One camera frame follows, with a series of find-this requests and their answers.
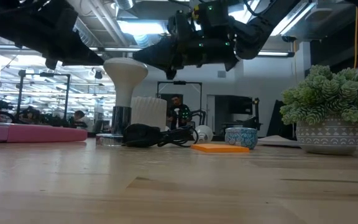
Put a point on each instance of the pink case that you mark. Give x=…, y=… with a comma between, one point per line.
x=36, y=133

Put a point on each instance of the blue patterned bowl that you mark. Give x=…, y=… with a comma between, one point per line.
x=241, y=138

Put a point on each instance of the black background rig frame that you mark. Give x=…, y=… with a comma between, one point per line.
x=68, y=93
x=194, y=83

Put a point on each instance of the orange sticky note pad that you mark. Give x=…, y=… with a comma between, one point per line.
x=219, y=148

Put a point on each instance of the person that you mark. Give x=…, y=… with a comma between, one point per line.
x=84, y=123
x=176, y=101

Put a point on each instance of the green succulent in patterned pot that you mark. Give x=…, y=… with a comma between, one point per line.
x=331, y=137

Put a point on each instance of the grey wall vent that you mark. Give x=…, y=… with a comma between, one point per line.
x=222, y=74

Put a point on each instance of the black background robot arm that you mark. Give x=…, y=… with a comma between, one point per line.
x=202, y=113

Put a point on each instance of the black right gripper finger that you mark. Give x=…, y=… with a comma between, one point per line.
x=157, y=54

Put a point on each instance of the white ribbed mug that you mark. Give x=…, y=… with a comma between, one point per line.
x=149, y=112

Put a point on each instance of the linear ceiling light fixture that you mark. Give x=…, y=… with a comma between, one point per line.
x=275, y=53

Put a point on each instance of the black monitor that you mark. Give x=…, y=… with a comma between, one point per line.
x=235, y=105

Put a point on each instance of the black ceiling camera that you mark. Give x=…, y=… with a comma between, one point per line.
x=288, y=39

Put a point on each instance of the small white light bulb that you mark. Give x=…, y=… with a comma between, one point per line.
x=206, y=133

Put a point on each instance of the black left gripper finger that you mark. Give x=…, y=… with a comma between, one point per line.
x=79, y=56

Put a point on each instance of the bright ceiling light panel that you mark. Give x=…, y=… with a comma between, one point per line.
x=286, y=23

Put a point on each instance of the black leaning panel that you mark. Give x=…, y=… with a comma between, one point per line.
x=275, y=121

